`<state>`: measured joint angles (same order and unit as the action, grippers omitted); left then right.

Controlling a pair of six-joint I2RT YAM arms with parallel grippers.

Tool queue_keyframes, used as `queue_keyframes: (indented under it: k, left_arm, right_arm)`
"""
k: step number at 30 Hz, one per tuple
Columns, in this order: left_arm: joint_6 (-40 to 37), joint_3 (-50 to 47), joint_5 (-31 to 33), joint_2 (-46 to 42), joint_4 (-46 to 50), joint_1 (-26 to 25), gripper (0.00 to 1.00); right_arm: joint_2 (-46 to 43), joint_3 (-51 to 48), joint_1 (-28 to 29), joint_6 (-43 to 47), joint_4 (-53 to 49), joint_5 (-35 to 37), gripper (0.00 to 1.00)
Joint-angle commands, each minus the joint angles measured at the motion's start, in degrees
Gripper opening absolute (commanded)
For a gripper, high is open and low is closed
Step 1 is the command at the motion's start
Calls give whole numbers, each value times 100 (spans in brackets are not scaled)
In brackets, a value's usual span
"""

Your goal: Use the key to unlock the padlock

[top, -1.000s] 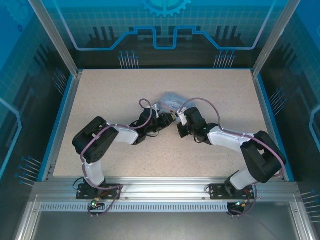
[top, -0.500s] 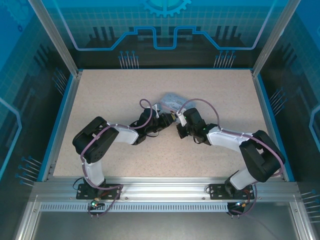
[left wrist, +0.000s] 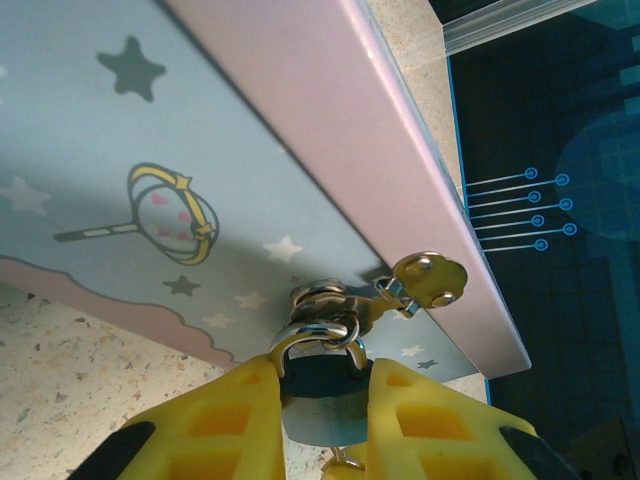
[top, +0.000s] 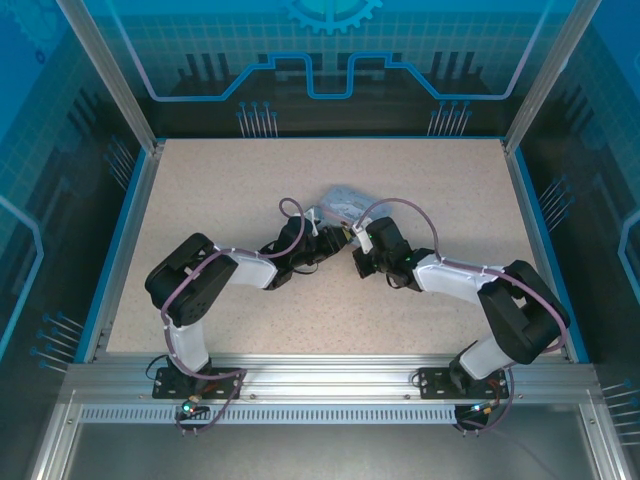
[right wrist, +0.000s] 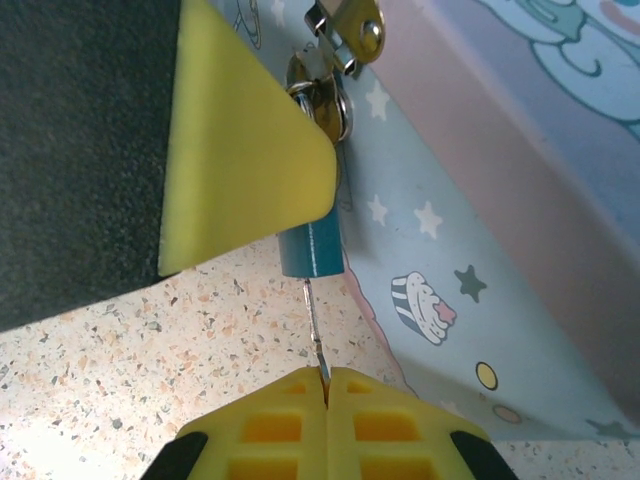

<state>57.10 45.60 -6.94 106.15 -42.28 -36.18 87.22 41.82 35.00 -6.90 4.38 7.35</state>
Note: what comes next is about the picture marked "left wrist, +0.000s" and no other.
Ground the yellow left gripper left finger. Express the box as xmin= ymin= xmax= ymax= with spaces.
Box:
xmin=63 ymin=353 xmax=287 ymax=480

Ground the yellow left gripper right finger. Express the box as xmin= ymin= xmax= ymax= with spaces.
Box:
xmin=343 ymin=356 xmax=585 ymax=480

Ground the silver padlock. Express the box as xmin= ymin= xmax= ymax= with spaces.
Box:
xmin=268 ymin=321 xmax=372 ymax=447

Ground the pink blue star-print box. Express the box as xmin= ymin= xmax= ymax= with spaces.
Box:
xmin=0 ymin=0 xmax=533 ymax=380

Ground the small metal key ring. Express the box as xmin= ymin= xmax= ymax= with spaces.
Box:
xmin=323 ymin=318 xmax=362 ymax=352

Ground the aluminium frame post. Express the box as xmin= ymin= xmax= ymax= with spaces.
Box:
xmin=438 ymin=0 xmax=599 ymax=55

